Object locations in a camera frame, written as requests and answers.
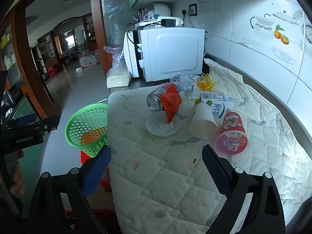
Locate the polka-dot playpen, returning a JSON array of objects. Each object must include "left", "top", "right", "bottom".
[{"left": 79, "top": 50, "right": 100, "bottom": 67}]

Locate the white quilted mat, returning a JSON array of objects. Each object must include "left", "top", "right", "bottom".
[{"left": 107, "top": 58, "right": 310, "bottom": 234}]

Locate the wall notice sheet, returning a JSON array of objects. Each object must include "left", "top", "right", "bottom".
[{"left": 198, "top": 0, "right": 221, "bottom": 12}]

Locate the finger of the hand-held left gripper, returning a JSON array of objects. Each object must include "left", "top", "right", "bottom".
[{"left": 15, "top": 114, "right": 60, "bottom": 133}]

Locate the green plastic basket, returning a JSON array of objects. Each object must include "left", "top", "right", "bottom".
[{"left": 65, "top": 102, "right": 109, "bottom": 158}]

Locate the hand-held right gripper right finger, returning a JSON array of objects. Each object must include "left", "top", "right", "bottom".
[{"left": 202, "top": 144, "right": 285, "bottom": 234}]

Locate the dark display cabinet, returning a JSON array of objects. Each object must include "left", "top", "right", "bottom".
[{"left": 36, "top": 33, "right": 60, "bottom": 66}]

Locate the black power cable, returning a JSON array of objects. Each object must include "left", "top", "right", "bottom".
[{"left": 126, "top": 21, "right": 162, "bottom": 50}]

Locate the grey paper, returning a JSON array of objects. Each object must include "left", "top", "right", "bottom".
[{"left": 170, "top": 74, "right": 195, "bottom": 92}]

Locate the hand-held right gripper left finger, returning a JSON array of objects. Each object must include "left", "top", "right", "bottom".
[{"left": 27, "top": 145, "right": 120, "bottom": 234}]

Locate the wooden door frame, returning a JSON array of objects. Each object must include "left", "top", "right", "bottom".
[{"left": 13, "top": 0, "right": 110, "bottom": 129}]

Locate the red printed cup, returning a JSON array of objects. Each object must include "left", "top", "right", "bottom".
[{"left": 215, "top": 112, "right": 249, "bottom": 155}]

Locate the red foil wrapper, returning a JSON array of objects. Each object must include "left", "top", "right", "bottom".
[{"left": 160, "top": 93, "right": 183, "bottom": 123}]

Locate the red plastic stool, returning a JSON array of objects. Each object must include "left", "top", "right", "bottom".
[{"left": 80, "top": 149, "right": 113, "bottom": 193}]

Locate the clear bag of grains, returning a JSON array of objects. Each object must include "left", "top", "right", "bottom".
[{"left": 104, "top": 46, "right": 132, "bottom": 89}]

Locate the white microwave oven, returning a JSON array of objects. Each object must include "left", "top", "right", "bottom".
[{"left": 123, "top": 27, "right": 206, "bottom": 82}]

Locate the white paper cup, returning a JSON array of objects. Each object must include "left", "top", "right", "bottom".
[{"left": 189, "top": 103, "right": 218, "bottom": 139}]

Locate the yellow plastic wrapper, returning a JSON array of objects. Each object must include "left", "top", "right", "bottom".
[{"left": 196, "top": 74, "right": 217, "bottom": 92}]

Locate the white countertop appliance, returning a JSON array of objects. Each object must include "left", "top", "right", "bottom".
[{"left": 152, "top": 2, "right": 171, "bottom": 17}]

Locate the person's left hand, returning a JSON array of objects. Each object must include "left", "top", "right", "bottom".
[{"left": 9, "top": 149, "right": 26, "bottom": 198}]

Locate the red drink can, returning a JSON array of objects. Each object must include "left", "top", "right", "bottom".
[{"left": 146, "top": 83, "right": 179, "bottom": 112}]

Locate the white power strip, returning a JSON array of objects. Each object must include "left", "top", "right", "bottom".
[{"left": 156, "top": 17, "right": 184, "bottom": 26}]

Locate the white milk carton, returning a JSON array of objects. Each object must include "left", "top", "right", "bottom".
[{"left": 194, "top": 92, "right": 235, "bottom": 119}]

